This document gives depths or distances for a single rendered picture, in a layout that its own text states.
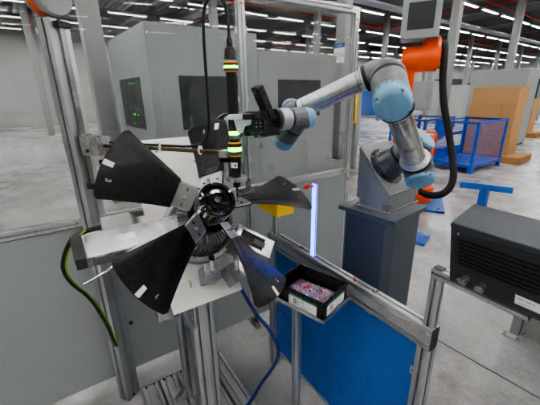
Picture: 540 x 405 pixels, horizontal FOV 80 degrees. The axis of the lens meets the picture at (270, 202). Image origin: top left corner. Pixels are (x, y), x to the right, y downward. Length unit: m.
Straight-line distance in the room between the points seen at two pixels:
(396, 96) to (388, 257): 0.79
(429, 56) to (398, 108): 3.79
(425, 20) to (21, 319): 4.74
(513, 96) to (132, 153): 8.25
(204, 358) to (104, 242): 0.66
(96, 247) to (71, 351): 1.03
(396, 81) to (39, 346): 1.91
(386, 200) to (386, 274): 0.35
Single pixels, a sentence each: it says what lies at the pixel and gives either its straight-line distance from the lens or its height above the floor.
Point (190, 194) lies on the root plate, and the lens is 1.06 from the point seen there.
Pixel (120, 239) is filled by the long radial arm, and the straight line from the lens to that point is 1.10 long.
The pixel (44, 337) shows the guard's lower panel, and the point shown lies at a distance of 1.99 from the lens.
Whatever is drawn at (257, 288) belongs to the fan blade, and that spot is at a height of 0.99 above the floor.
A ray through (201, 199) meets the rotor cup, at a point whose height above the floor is 1.23.
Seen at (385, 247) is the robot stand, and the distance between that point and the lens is 1.57.
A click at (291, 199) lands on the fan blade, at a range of 1.15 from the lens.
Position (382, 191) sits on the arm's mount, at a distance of 1.54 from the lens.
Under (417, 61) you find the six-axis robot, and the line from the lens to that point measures 4.89.
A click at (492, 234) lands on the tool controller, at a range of 0.87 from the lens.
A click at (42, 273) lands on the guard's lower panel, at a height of 0.77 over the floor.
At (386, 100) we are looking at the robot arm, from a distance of 1.09.
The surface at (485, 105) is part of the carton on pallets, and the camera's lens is 8.91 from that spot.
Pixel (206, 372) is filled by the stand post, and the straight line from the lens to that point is 1.53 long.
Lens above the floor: 1.53
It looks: 19 degrees down
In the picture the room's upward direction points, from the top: 1 degrees counter-clockwise
